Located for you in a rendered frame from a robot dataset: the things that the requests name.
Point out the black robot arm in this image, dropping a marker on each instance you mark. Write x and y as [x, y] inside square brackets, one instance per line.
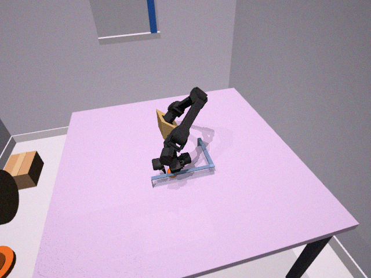
[197, 99]

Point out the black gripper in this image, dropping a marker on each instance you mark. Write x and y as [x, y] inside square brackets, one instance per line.
[158, 166]

